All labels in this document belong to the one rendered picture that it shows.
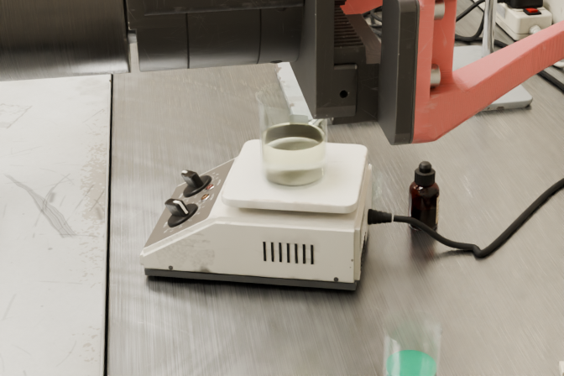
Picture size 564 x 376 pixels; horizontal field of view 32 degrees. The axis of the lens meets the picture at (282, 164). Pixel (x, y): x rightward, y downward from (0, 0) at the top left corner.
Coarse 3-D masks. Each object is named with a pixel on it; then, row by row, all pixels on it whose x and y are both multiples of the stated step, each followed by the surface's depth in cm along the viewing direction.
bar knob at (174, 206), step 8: (168, 200) 91; (176, 200) 89; (168, 208) 90; (176, 208) 88; (184, 208) 88; (192, 208) 89; (176, 216) 90; (184, 216) 89; (168, 224) 90; (176, 224) 89
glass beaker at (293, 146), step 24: (264, 96) 86; (288, 96) 88; (264, 120) 84; (288, 120) 82; (312, 120) 83; (264, 144) 85; (288, 144) 83; (312, 144) 84; (264, 168) 86; (288, 168) 84; (312, 168) 85
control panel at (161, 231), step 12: (216, 168) 97; (228, 168) 95; (216, 180) 94; (180, 192) 97; (204, 192) 93; (216, 192) 91; (204, 204) 90; (168, 216) 93; (192, 216) 89; (204, 216) 87; (156, 228) 91; (168, 228) 90; (180, 228) 88; (156, 240) 89
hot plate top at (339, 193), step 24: (336, 144) 93; (240, 168) 90; (336, 168) 89; (360, 168) 89; (240, 192) 86; (264, 192) 85; (288, 192) 85; (312, 192) 85; (336, 192) 85; (360, 192) 86
